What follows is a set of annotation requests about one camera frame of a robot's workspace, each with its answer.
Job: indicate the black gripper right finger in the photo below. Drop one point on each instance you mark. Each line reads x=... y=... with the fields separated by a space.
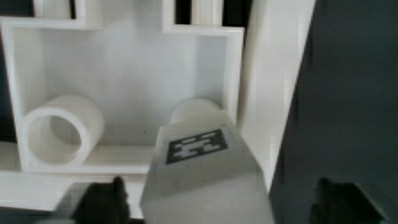
x=342 y=205

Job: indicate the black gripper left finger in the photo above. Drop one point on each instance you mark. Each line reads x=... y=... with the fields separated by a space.
x=104 y=208

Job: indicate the white tagged chair leg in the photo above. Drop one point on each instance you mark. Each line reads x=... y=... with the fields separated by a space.
x=205 y=187

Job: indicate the white chair seat plate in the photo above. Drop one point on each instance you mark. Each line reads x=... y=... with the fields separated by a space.
x=111 y=59

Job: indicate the white U-shaped fence frame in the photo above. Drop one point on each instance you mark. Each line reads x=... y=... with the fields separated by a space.
x=275 y=41

